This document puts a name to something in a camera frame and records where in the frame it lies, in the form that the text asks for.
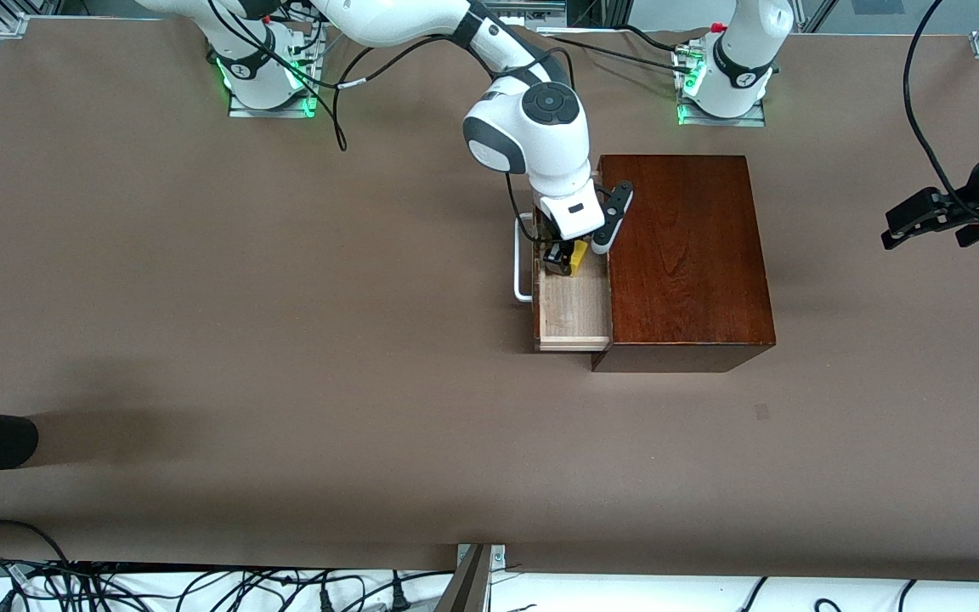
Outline yellow cube block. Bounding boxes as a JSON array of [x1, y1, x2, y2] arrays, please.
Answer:
[[549, 240, 591, 279]]

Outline silver metal drawer handle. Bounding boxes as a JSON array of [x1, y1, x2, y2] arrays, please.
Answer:
[[513, 212, 535, 303]]

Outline light wood drawer dark front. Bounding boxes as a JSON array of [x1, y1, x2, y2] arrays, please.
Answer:
[[532, 170, 613, 353]]

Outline dark brown wooden cabinet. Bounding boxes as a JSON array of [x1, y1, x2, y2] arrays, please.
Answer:
[[591, 154, 777, 373]]

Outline metal rack shelf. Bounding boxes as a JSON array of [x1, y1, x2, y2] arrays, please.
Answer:
[[473, 0, 567, 25]]

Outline brown table cover sheet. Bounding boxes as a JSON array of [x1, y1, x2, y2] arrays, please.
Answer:
[[0, 15, 979, 586]]

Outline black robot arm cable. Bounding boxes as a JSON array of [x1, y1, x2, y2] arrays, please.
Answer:
[[903, 0, 979, 220], [205, 0, 575, 247]]

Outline long black table cable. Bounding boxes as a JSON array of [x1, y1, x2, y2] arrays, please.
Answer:
[[540, 32, 694, 76]]

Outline short black table cable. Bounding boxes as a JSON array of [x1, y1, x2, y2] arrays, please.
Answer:
[[617, 24, 690, 56]]

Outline grey metal camera post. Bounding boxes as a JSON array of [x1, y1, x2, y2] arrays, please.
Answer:
[[433, 542, 507, 612]]

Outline tangled black floor cables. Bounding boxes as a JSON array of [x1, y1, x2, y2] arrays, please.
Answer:
[[0, 552, 456, 612]]

